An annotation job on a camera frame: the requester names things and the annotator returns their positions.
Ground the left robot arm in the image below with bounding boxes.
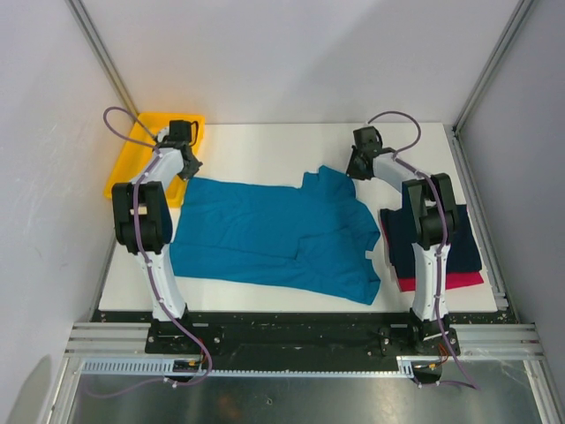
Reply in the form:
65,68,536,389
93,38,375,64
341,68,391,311
112,119,202,322

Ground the folded navy t shirt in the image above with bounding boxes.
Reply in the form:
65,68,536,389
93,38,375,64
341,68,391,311
379,203,483,280

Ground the aluminium frame post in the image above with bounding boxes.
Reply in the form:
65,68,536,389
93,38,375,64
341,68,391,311
64,0,139,116
452,0,538,138

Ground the yellow plastic tray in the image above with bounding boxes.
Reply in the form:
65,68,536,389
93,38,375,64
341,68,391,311
103,112,206,208

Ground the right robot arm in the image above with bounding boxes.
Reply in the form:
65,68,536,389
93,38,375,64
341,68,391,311
346,126,459,354

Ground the left aluminium frame post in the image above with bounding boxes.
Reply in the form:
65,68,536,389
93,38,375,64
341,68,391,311
64,0,139,116

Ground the teal t shirt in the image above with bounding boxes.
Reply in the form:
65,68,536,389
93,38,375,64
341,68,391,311
169,166,380,305

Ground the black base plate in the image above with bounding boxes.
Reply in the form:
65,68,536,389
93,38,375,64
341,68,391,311
145,310,463,371

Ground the right aluminium frame post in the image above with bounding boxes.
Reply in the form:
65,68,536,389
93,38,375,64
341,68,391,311
452,0,538,138

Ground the grey slotted cable duct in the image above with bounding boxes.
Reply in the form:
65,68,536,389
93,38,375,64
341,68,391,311
81,357,441,378

